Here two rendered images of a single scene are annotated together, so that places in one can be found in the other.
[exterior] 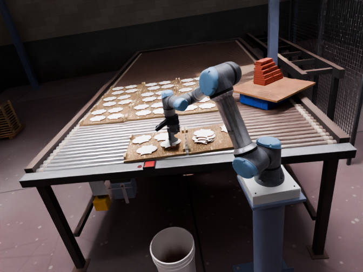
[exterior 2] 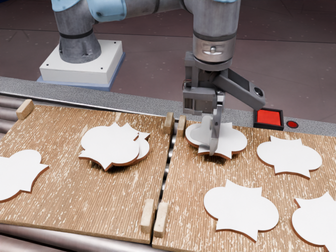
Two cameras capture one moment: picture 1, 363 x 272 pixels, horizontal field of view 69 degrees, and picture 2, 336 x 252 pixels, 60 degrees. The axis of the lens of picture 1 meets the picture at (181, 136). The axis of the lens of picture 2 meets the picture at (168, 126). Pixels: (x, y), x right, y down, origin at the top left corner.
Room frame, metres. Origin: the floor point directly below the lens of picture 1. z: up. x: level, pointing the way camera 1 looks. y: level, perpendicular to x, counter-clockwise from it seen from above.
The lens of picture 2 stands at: (2.05, 0.03, 1.42)
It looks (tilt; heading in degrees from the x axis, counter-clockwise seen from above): 41 degrees down; 187
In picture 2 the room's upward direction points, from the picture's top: straight up
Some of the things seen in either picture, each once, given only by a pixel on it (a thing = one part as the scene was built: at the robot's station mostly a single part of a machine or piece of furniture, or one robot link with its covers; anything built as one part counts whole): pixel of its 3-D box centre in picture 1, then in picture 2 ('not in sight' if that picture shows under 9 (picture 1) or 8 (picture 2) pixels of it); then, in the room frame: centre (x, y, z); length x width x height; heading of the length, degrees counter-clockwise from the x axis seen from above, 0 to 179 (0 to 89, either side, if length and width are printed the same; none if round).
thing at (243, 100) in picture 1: (264, 95); not in sight; (2.14, -0.76, 0.97); 0.31 x 0.31 x 0.10; 31
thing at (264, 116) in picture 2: (149, 164); (268, 119); (1.40, 0.22, 0.92); 0.06 x 0.06 x 0.01; 84
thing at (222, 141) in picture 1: (215, 136); (77, 158); (1.62, -0.24, 0.93); 0.41 x 0.35 x 0.02; 89
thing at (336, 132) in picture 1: (264, 65); not in sight; (3.33, -1.18, 0.90); 4.04 x 0.06 x 0.10; 174
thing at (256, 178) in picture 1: (268, 170); (78, 40); (1.10, -0.42, 0.97); 0.15 x 0.15 x 0.10
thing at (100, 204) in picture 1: (99, 193); not in sight; (1.43, 0.60, 0.74); 0.09 x 0.08 x 0.24; 84
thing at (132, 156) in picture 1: (156, 144); (263, 184); (1.63, 0.18, 0.93); 0.41 x 0.35 x 0.02; 87
